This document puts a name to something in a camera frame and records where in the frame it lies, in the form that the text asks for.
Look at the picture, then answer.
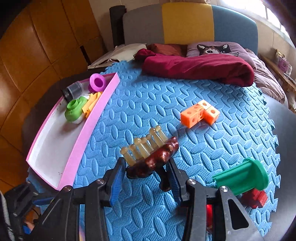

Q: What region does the green white round toy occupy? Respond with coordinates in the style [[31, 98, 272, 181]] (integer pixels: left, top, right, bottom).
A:
[[65, 96, 88, 124]]

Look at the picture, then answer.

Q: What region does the orange plastic clip piece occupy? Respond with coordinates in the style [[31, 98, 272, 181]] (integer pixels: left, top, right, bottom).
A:
[[82, 92, 102, 118]]

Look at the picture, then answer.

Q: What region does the beige canvas bag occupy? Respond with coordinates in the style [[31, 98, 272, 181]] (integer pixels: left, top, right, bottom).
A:
[[88, 43, 147, 69]]

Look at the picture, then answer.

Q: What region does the black padded massage table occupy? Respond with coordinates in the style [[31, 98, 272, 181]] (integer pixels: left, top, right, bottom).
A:
[[263, 94, 295, 240]]

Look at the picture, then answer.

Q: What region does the red printed block piece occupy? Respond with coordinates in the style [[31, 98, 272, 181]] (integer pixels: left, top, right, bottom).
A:
[[241, 188, 268, 209]]

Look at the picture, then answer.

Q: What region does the pink storage box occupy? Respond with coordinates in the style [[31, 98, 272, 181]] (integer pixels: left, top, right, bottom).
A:
[[274, 50, 292, 76]]

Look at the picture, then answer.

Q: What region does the pinkish purple quilt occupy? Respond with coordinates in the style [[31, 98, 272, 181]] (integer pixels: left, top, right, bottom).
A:
[[245, 49, 288, 108]]

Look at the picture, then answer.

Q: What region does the pink white shallow tray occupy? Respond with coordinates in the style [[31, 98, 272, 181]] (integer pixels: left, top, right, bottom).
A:
[[26, 73, 120, 190]]

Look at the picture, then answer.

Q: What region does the brown knobbed massage brush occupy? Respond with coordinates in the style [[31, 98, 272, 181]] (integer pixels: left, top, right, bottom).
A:
[[120, 126, 179, 192]]

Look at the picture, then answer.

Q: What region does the black rolled mat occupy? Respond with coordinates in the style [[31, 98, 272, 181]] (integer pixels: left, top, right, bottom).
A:
[[109, 5, 126, 47]]

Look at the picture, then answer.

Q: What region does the purple cat pillow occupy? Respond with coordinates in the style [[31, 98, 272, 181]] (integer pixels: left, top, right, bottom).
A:
[[186, 42, 255, 69]]

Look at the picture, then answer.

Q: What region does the orange cube blocks piece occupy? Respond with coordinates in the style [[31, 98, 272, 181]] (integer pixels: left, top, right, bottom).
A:
[[181, 100, 220, 128]]

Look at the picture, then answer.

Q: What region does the wooden wardrobe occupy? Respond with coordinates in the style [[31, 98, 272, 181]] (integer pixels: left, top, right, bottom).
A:
[[1, 1, 105, 191]]

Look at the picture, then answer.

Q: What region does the grey yellow blue headboard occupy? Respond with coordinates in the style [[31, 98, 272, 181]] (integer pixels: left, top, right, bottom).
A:
[[123, 2, 258, 53]]

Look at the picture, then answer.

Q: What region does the black grey cylindrical cup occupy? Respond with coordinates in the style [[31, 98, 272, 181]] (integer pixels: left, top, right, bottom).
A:
[[62, 81, 84, 103]]

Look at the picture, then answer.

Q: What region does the wooden side table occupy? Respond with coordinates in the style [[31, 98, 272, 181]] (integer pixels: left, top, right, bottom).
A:
[[259, 54, 295, 93]]

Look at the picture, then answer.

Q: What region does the blue foam puzzle mat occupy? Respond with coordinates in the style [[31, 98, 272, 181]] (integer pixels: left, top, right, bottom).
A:
[[74, 62, 281, 240]]

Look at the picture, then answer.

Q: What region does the maroon folded garment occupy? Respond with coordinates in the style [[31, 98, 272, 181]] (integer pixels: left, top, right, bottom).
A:
[[134, 43, 254, 87]]

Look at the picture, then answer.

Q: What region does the red metallic cylinder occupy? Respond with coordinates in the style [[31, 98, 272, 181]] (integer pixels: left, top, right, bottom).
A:
[[206, 204, 213, 229]]

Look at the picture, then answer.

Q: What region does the green flanged plastic spool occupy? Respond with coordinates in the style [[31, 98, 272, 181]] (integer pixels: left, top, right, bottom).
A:
[[213, 158, 269, 196]]

